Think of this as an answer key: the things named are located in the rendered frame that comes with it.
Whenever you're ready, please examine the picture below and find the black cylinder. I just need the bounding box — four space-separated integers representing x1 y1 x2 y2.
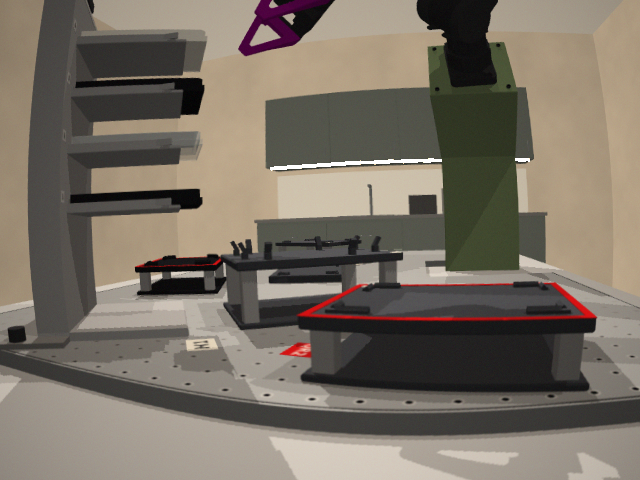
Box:
8 326 26 343

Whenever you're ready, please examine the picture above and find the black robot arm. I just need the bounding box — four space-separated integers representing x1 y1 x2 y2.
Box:
417 0 498 87

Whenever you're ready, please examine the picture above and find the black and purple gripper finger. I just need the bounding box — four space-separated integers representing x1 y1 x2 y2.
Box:
254 0 330 21
238 16 300 56

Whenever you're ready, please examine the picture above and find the grey shelf rack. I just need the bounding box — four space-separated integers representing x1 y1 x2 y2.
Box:
28 0 189 341

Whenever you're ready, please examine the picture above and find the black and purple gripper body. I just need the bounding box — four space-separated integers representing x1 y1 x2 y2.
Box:
273 0 335 42

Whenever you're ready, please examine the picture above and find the white well plate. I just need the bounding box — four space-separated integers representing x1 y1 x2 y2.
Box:
71 131 203 161

